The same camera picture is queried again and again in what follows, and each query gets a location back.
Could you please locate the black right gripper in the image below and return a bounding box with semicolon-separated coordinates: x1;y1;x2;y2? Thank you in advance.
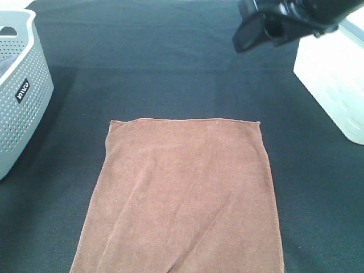
232;0;363;53

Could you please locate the brown towel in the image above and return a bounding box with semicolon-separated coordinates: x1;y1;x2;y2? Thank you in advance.
71;118;285;272

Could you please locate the grey towel in basket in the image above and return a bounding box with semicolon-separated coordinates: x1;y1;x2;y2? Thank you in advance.
0;55;18;81

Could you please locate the white plastic storage bin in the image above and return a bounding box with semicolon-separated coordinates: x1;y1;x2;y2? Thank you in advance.
293;10;363;144

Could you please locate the black table cloth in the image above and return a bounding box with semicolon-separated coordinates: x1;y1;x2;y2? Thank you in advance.
1;1;363;272

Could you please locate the white perforated laundry basket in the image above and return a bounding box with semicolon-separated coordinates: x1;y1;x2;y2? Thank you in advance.
1;9;54;178

